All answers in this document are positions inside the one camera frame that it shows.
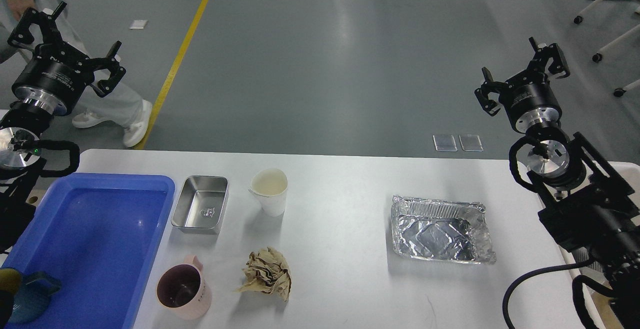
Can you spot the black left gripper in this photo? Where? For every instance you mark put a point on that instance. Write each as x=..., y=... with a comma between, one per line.
x=53, y=74

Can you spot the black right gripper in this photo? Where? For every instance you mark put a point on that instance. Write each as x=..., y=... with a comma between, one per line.
x=531, y=100

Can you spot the aluminium foil tray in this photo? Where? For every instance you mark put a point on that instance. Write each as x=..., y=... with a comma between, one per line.
x=441, y=230

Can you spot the stainless steel rectangular tin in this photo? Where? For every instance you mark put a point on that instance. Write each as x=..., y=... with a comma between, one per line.
x=201, y=205

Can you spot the pink ribbed mug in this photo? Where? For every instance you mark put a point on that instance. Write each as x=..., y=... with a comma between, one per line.
x=183, y=290

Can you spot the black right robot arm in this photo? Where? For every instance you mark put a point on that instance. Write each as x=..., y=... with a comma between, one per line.
x=545, y=161

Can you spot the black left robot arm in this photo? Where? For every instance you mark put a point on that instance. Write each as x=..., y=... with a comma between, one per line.
x=26, y=157

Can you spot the clear floor plate right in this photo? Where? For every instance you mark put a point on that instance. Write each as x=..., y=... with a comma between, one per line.
x=471, y=143

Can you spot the clear floor plate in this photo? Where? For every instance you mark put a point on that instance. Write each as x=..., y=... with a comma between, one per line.
x=471, y=143
x=445, y=143

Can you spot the clear floor plate left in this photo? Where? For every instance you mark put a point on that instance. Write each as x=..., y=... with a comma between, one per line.
x=445, y=143

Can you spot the white plastic bin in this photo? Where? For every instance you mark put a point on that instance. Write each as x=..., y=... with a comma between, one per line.
x=599, y=218

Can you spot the blue plastic tray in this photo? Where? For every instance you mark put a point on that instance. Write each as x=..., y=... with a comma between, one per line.
x=98, y=234

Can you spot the white paper cup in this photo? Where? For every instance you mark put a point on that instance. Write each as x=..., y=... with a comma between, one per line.
x=269, y=187

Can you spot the crumpled brown paper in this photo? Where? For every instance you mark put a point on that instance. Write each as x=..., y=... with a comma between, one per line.
x=267, y=272

